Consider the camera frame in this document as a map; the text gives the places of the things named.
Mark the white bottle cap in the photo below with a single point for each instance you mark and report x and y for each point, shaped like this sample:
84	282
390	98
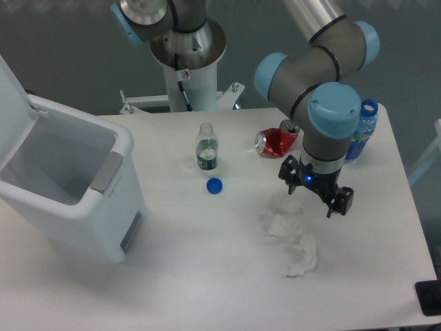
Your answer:
189	162

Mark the white paper ball middle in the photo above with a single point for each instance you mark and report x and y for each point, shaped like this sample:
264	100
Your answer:
277	225

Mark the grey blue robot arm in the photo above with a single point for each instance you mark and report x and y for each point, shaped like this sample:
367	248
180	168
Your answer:
307	90

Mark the white paper ball upper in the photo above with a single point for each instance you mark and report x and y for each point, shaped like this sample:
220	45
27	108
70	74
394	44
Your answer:
283	204

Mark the black device at edge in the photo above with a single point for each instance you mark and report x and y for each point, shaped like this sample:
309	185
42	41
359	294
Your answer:
428	293

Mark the crushed red can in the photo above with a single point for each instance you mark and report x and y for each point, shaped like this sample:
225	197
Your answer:
276	142

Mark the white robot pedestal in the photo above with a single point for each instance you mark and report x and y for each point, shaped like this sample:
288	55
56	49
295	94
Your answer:
190	68

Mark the white trash bin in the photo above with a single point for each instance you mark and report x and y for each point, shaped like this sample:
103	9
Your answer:
78	185

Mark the white trash bin lid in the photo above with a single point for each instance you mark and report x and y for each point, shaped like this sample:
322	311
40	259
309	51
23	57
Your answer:
20	117

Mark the clear green-label bottle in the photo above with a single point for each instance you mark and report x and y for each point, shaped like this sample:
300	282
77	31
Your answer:
207	147

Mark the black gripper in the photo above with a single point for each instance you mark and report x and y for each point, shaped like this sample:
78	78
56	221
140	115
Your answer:
295	173

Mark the white paper ball lower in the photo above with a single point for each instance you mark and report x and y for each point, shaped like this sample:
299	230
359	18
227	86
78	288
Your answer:
309	258

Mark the blue plastic bottle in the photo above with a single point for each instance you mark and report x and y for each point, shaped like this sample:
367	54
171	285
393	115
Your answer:
366	126

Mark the blue bottle cap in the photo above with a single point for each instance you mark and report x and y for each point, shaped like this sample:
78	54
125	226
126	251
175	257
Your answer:
214	185

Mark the white paper ball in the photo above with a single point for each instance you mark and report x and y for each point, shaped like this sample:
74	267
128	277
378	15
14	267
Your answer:
309	258
283	204
277	225

